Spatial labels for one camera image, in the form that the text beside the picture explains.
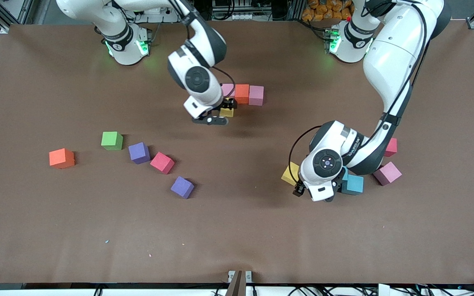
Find orange foam block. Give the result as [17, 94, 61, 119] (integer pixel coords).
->
[235, 84, 250, 104]
[49, 148, 75, 169]

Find brown paper table cover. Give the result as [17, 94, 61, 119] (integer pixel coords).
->
[0, 21, 474, 285]

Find purple foam block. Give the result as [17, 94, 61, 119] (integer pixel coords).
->
[170, 176, 195, 199]
[128, 142, 151, 165]

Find green foam block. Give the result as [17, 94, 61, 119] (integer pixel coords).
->
[101, 131, 124, 151]

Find pile of orange objects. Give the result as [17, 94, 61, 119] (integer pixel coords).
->
[302, 0, 355, 22]

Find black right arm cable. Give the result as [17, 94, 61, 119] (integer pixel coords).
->
[212, 66, 236, 99]

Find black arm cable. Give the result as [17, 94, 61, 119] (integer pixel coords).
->
[212, 66, 236, 99]
[288, 125, 324, 187]

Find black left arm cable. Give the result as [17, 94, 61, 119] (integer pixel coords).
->
[288, 125, 324, 187]

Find metal mount bracket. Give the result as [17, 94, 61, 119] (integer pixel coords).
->
[225, 270, 253, 296]

